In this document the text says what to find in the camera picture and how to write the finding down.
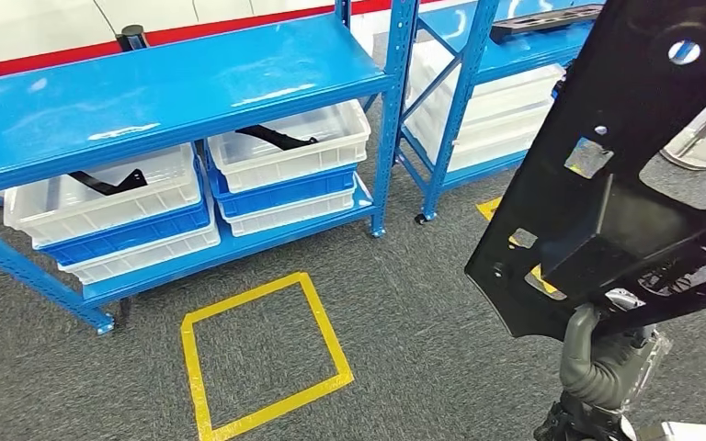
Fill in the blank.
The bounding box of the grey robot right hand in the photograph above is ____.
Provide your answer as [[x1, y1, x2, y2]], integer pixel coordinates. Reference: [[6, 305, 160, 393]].
[[558, 302, 675, 415]]

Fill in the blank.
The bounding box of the blue steel shelf rack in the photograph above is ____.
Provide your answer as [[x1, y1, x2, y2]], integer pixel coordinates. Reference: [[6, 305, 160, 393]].
[[393, 0, 611, 228], [0, 0, 422, 337]]

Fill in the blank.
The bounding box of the white round stand base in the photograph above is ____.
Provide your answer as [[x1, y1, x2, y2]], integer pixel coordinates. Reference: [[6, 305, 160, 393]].
[[658, 85, 706, 172]]

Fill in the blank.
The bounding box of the white plastic bin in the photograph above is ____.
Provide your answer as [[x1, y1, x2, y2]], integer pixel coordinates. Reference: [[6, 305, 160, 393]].
[[403, 91, 558, 151], [2, 143, 203, 248], [206, 98, 372, 194], [57, 221, 222, 286], [407, 39, 568, 117], [410, 121, 546, 175], [222, 182, 358, 237]]

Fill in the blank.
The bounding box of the white car with red stripe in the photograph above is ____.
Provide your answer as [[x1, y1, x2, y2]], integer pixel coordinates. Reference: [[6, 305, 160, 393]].
[[0, 0, 446, 86]]

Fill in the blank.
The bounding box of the black bracket part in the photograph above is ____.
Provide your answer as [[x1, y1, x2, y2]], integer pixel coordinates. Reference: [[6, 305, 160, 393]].
[[67, 168, 149, 198], [235, 124, 320, 152]]

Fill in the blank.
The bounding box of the black cylinder post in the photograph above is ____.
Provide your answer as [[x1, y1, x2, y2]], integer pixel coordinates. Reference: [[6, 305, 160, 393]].
[[114, 23, 151, 53]]

